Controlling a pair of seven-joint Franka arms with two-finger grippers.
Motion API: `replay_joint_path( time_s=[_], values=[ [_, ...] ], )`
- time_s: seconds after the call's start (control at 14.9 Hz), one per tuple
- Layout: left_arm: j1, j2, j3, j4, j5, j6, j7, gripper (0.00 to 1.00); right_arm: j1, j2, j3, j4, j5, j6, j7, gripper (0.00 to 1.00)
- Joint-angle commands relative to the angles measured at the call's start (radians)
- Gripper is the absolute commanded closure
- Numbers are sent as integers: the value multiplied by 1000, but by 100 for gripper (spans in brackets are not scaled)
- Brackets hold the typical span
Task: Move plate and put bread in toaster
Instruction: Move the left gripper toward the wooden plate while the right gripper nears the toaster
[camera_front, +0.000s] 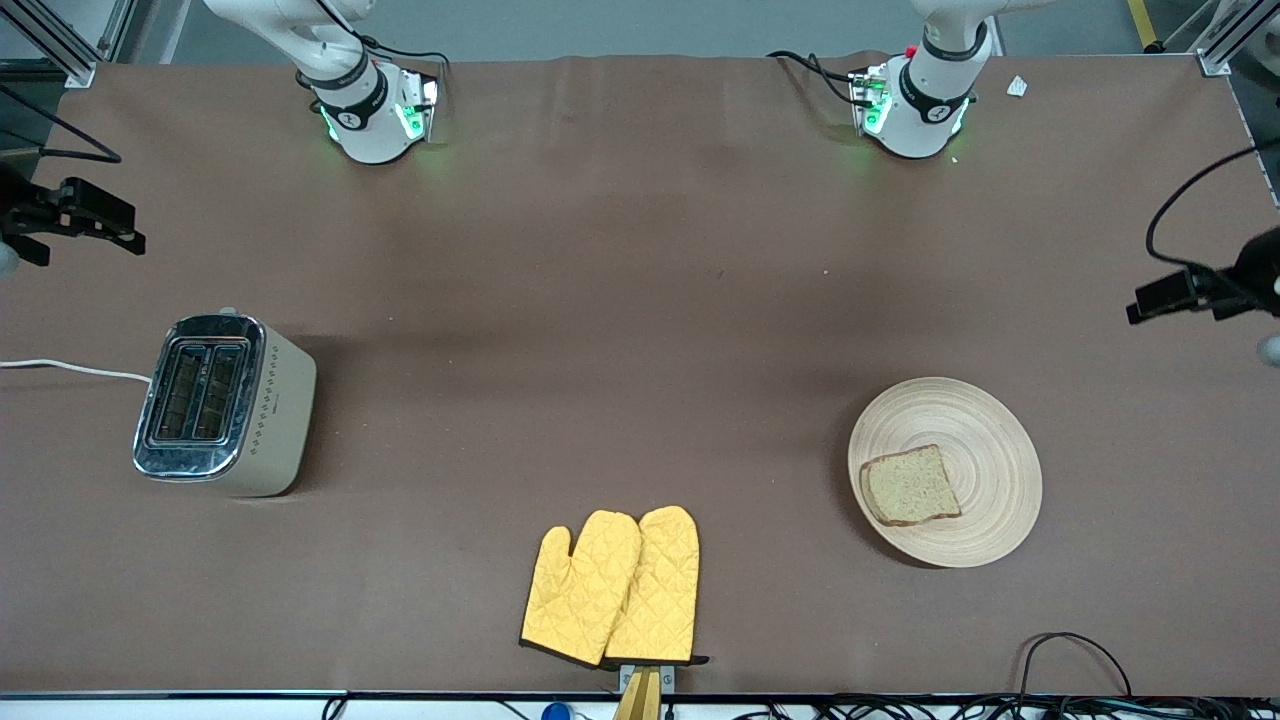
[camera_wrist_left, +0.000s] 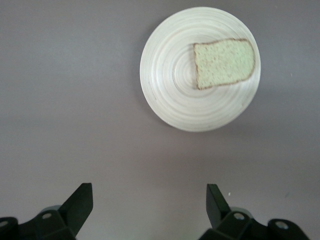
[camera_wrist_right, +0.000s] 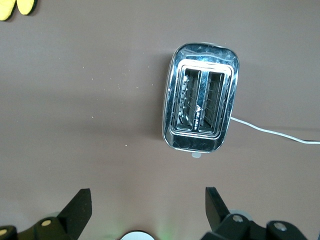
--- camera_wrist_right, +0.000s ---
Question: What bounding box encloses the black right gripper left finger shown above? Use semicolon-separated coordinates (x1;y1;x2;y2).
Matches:
0;188;93;240

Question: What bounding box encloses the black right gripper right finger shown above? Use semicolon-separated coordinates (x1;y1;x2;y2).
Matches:
201;186;308;240

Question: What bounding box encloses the chrome two-slot toaster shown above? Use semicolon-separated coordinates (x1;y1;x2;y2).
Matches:
161;41;240;159

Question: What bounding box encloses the yellow quilted oven mitt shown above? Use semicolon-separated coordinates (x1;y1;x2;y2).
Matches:
0;0;38;21

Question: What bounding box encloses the white toaster power cord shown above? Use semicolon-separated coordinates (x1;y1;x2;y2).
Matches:
229;116;320;145

